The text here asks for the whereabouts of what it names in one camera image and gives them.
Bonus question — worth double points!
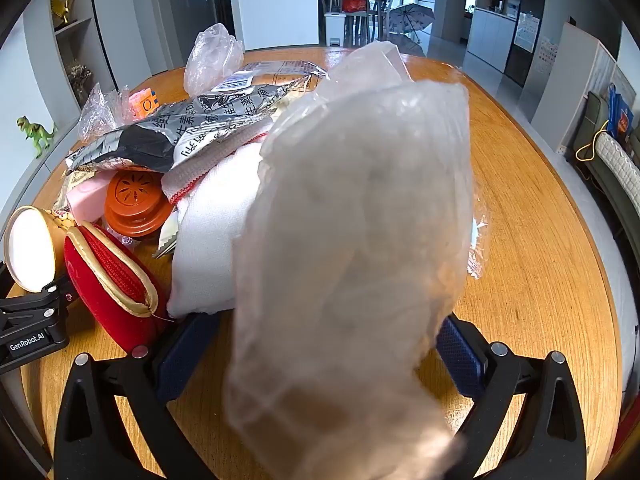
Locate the white panel board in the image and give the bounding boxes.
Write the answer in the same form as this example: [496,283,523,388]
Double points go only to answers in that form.
[530,22,637,157]

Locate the gold eagle statue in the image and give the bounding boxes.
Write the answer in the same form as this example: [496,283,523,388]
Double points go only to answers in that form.
[50,0,78,28]

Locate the white wall shelf unit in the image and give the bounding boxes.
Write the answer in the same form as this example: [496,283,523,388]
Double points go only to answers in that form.
[22,0,123,111]

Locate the crumpled clear plastic wrap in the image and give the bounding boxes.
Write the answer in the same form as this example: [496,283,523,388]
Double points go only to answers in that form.
[77,84,136,143]

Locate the yellow cable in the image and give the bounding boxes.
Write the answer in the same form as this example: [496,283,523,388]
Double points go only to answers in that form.
[575,120,612,162]

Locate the pink block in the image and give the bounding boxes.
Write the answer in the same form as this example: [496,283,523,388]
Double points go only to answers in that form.
[66,172,113,221]

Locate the dark green sofa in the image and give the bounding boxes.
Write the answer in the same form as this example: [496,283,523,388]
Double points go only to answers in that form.
[572,92,640,246]

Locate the red zip pouch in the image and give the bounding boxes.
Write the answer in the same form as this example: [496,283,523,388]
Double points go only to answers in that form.
[64,222,171,353]

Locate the open patterned umbrella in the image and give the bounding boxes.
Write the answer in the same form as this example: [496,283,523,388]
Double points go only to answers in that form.
[387,2,437,36]

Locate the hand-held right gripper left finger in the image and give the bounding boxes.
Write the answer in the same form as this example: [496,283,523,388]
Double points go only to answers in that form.
[52,310,236,480]

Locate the brown paper envelope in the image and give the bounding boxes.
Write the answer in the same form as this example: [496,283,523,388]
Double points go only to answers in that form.
[212,60,331,106]

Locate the blue bag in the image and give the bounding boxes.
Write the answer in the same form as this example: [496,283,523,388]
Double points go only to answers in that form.
[607,85,635,139]

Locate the low white cabinet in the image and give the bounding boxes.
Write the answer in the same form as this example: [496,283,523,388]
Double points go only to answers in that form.
[0,122,98,226]

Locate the orange round lid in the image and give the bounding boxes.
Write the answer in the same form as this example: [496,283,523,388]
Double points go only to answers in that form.
[104,170,173,238]

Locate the white green packet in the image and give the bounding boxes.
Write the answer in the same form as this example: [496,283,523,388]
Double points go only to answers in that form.
[152,210,180,261]

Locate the white quilted cushion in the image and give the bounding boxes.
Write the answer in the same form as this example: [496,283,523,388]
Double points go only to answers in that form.
[592,132,640,196]

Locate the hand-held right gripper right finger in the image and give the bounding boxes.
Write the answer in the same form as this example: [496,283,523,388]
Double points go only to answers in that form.
[435,312,588,480]

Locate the flat clear wrapper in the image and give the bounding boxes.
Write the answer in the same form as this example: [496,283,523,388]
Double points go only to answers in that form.
[467,180,494,281]

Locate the wooden dining chair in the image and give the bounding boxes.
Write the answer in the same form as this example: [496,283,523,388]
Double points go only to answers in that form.
[366,0,396,43]

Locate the white cloth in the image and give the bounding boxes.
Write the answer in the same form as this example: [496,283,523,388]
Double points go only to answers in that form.
[162,130,281,318]

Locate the white kitchen cabinet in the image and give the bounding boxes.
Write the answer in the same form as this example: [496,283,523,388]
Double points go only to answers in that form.
[467,0,522,74]

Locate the orange cube toy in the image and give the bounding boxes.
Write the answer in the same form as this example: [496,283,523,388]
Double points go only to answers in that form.
[127,91,161,121]

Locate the silver black foil packet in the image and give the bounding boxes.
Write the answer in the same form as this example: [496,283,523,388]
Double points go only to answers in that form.
[65,80,306,176]

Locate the white pedal bin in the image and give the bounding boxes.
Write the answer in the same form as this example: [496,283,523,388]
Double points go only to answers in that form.
[324,11,346,46]

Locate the dried flower decoration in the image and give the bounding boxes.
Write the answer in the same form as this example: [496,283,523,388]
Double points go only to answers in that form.
[67,60,96,106]

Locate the small clear plastic bag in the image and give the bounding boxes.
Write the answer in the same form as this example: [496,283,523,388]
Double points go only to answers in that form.
[183,24,246,97]

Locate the round gold compact mirror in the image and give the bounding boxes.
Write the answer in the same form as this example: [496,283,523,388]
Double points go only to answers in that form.
[4,206,58,293]

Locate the large clear plastic bag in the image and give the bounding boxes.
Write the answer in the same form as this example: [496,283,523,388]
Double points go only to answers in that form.
[222,40,473,480]

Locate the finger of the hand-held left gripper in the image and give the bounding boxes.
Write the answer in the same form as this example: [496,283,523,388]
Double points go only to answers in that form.
[0,275,73,333]

